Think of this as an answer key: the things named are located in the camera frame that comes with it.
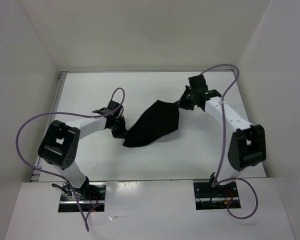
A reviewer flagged black skirt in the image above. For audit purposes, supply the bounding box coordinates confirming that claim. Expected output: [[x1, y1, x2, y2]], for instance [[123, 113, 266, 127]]
[[123, 100, 180, 148]]

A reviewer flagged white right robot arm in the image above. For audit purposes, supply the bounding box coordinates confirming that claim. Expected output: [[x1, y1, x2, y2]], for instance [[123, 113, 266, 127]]
[[177, 74, 267, 197]]

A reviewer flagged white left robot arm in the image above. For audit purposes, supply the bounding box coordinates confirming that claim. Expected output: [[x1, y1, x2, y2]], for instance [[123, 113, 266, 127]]
[[38, 100, 128, 200]]

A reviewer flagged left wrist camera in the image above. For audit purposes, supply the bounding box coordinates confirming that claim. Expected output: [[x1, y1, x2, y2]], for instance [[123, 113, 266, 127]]
[[92, 107, 114, 118]]

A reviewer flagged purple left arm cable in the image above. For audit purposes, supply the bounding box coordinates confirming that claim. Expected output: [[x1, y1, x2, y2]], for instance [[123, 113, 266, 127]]
[[16, 87, 126, 232]]

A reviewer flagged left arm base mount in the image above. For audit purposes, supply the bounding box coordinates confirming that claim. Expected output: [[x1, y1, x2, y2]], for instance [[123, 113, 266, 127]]
[[51, 181, 107, 213]]

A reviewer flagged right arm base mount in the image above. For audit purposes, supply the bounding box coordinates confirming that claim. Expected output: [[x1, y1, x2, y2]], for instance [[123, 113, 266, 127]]
[[193, 181, 241, 211]]

